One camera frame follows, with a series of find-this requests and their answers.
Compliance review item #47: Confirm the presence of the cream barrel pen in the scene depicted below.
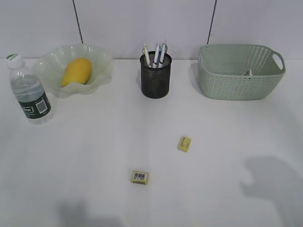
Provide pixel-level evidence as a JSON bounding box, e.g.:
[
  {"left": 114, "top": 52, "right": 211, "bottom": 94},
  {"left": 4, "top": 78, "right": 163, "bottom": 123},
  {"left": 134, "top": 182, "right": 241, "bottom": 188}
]
[{"left": 143, "top": 43, "right": 151, "bottom": 67}]

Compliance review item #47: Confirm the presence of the black wall cable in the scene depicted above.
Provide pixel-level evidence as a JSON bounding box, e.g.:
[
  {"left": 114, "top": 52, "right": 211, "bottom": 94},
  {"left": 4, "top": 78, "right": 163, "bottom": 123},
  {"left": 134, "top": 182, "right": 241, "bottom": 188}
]
[
  {"left": 206, "top": 0, "right": 218, "bottom": 45},
  {"left": 71, "top": 0, "right": 84, "bottom": 44}
]

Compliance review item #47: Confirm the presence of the pale green plastic basket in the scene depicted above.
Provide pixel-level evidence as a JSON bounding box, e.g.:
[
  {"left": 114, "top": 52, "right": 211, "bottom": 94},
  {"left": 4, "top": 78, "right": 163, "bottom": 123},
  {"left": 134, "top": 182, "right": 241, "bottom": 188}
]
[{"left": 197, "top": 44, "right": 286, "bottom": 101}]

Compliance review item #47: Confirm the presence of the clear water bottle green label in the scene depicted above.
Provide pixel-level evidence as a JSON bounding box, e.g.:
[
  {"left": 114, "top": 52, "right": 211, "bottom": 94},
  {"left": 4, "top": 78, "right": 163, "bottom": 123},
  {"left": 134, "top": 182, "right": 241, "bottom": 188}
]
[{"left": 5, "top": 53, "right": 53, "bottom": 125}]

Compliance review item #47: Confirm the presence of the grey grip clear pen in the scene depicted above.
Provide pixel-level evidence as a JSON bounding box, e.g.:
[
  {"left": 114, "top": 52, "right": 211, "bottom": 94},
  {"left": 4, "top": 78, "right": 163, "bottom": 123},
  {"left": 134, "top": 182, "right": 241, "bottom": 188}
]
[{"left": 159, "top": 40, "right": 168, "bottom": 68}]

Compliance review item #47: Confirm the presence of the blue clip grey pen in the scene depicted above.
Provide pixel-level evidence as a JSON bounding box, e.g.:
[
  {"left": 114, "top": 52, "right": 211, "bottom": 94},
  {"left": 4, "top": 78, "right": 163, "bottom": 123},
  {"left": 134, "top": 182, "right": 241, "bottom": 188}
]
[{"left": 153, "top": 42, "right": 165, "bottom": 68}]

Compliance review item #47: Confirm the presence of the yellow eraser with barcode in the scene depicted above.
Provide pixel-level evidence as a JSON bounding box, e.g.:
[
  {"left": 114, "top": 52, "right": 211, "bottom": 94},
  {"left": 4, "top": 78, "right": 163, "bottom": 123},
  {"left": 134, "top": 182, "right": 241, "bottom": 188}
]
[{"left": 131, "top": 170, "right": 149, "bottom": 185}]

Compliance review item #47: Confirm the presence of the waste paper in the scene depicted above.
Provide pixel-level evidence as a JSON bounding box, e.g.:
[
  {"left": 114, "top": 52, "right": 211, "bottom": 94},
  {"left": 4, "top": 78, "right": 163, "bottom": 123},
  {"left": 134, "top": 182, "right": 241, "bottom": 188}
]
[{"left": 244, "top": 70, "right": 253, "bottom": 76}]

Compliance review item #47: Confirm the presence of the black mesh pen holder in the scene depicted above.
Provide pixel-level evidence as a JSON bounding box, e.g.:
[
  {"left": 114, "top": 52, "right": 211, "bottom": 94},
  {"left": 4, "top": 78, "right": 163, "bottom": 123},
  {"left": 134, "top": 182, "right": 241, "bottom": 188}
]
[{"left": 140, "top": 53, "right": 172, "bottom": 99}]

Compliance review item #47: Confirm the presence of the right black wall cable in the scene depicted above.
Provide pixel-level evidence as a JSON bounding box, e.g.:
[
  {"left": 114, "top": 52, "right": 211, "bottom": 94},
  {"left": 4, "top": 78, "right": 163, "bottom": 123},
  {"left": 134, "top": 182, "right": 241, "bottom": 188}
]
[{"left": 206, "top": 0, "right": 218, "bottom": 45}]

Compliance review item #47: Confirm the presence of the yellow mango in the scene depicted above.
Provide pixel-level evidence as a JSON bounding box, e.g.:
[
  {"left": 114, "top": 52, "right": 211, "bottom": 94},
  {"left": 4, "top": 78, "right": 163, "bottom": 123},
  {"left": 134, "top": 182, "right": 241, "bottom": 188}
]
[{"left": 61, "top": 58, "right": 92, "bottom": 87}]

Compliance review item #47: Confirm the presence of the pale green wavy plate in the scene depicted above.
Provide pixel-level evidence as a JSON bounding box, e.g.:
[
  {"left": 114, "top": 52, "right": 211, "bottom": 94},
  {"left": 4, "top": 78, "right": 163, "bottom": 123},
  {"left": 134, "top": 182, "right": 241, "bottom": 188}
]
[{"left": 32, "top": 44, "right": 113, "bottom": 98}]

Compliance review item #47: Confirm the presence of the left black wall cable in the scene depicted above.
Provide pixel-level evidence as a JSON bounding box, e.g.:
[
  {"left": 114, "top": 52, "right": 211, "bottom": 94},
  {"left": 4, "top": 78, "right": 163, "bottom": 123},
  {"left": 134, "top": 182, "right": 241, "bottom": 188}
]
[{"left": 71, "top": 0, "right": 84, "bottom": 44}]

